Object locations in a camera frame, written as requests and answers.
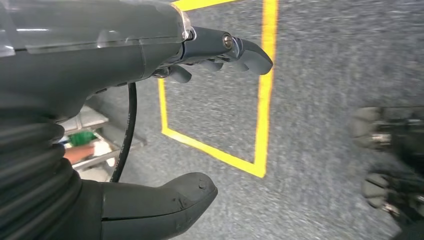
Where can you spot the black humanoid robot legs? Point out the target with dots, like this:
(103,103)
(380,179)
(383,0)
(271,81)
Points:
(397,139)

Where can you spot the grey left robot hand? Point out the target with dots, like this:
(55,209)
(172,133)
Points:
(82,63)

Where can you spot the orange floor object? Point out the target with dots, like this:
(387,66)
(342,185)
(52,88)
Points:
(79,154)

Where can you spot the steel frame table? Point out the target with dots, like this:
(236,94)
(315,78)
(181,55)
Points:
(87,117)

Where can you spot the yellow floor tape square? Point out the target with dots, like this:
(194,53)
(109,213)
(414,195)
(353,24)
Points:
(265,99)

